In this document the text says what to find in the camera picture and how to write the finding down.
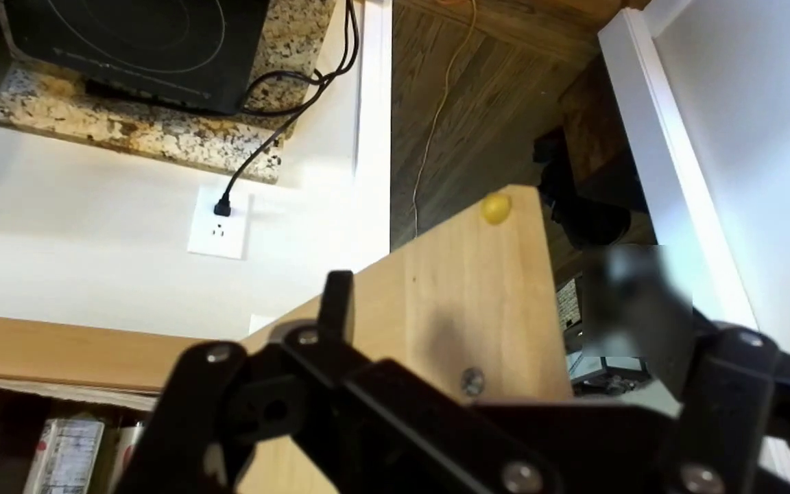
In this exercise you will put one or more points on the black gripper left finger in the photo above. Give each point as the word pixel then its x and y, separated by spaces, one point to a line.
pixel 341 428

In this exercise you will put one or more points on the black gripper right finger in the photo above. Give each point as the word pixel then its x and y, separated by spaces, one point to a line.
pixel 735 392

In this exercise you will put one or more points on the light wooden cabinet door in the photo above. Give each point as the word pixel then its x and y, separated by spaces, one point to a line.
pixel 468 302

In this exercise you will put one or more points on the white room door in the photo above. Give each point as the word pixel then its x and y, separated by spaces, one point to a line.
pixel 678 174

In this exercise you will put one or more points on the yellow door bumper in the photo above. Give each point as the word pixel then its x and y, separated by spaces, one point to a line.
pixel 496 210

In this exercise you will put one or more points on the boxes inside cabinet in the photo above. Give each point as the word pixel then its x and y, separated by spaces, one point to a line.
pixel 57 453

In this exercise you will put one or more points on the light wooden cabinet body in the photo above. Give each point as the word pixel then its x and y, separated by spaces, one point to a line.
pixel 68 351

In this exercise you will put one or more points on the black and grey robot stand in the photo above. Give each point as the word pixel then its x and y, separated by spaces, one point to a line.
pixel 597 276

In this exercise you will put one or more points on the granite countertop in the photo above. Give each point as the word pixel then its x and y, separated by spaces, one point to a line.
pixel 150 132
pixel 301 36

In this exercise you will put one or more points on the black induction cooker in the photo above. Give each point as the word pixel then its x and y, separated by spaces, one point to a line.
pixel 138 41

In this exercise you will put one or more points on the white wall outlet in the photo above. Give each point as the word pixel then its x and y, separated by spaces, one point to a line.
pixel 220 233

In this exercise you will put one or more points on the white door frame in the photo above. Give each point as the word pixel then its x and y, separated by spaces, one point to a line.
pixel 375 128

